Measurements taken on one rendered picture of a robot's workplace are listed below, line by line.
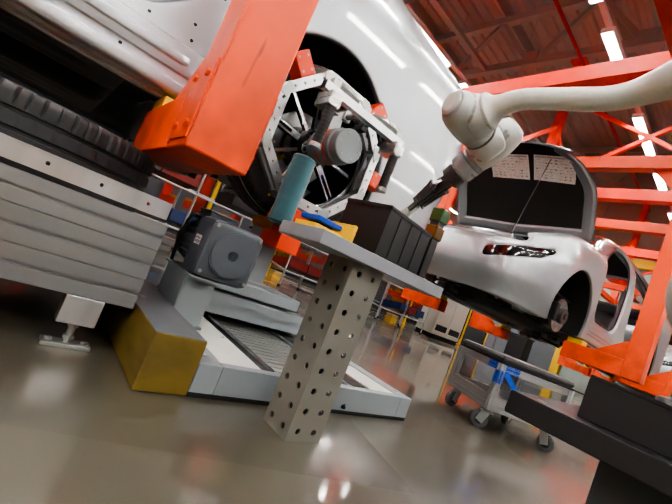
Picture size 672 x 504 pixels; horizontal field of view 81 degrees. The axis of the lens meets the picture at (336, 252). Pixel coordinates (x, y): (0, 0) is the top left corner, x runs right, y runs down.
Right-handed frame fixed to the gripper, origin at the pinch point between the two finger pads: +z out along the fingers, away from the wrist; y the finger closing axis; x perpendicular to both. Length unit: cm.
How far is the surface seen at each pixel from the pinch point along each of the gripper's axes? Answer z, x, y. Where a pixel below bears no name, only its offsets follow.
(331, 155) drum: 12.1, 33.2, -9.1
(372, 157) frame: 9.0, 40.2, 21.5
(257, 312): 69, -2, -17
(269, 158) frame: 27, 40, -25
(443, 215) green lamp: -13.5, -16.0, -19.7
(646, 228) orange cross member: -95, 6, 573
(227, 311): 71, 0, -29
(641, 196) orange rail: -121, 55, 628
